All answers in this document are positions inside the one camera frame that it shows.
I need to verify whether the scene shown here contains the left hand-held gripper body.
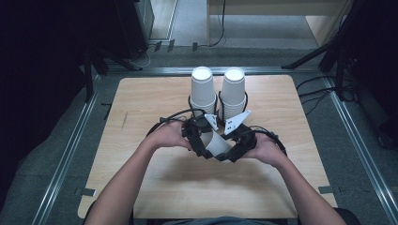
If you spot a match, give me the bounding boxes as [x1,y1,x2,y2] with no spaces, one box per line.
[181,113,219,152]

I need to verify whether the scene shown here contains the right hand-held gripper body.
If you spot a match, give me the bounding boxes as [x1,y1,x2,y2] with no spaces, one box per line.
[223,109,258,154]

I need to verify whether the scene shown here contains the single white paper cup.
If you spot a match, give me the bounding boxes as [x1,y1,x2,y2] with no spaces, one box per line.
[200,129,234,158]

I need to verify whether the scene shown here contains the dark wire cup holder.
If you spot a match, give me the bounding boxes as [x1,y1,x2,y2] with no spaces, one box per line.
[187,90,249,126]

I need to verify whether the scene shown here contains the stack of white paper cups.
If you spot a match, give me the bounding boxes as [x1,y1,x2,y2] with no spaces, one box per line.
[190,66,218,115]
[220,67,247,124]

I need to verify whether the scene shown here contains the person's left hand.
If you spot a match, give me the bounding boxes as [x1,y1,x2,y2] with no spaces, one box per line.
[146,121,192,151]

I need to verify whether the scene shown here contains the person's right hand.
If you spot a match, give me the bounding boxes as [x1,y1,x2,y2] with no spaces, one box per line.
[243,134,289,168]

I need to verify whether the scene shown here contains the person's grey clothing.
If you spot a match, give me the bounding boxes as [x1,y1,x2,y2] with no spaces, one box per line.
[83,201,360,225]

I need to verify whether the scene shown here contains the grey tape piece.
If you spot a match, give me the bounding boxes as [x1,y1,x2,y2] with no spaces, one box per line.
[74,187,97,198]
[318,185,336,195]

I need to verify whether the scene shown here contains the black metal stand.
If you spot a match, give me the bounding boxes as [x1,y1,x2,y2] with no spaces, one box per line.
[82,46,109,103]

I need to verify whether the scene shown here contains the dark cabinet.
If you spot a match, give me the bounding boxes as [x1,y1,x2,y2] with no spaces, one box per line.
[115,0,155,61]

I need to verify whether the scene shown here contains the black tripod stand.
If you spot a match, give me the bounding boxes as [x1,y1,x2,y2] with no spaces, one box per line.
[281,0,367,70]

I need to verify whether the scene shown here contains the light wooden desk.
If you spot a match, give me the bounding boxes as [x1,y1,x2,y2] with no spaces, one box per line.
[206,0,355,48]

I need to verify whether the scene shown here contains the left hand-held gripper cable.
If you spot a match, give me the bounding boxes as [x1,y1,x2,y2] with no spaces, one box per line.
[145,107,205,137]

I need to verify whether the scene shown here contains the hand-held gripper cable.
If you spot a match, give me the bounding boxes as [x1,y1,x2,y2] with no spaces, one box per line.
[145,107,205,137]
[250,125,288,158]

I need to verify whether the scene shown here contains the right hand-held gripper cable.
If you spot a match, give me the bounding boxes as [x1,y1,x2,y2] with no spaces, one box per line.
[250,125,288,158]

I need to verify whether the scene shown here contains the black floor cables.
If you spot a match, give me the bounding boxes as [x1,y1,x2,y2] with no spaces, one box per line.
[295,74,345,115]

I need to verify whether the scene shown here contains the white floor cable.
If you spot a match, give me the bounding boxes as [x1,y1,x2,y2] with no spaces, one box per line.
[130,43,158,68]

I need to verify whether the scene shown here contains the metal floor rail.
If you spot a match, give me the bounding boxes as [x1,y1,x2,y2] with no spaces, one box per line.
[31,74,101,225]
[323,76,398,225]

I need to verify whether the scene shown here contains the black hanging cable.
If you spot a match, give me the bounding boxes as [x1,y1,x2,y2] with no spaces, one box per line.
[208,0,227,48]

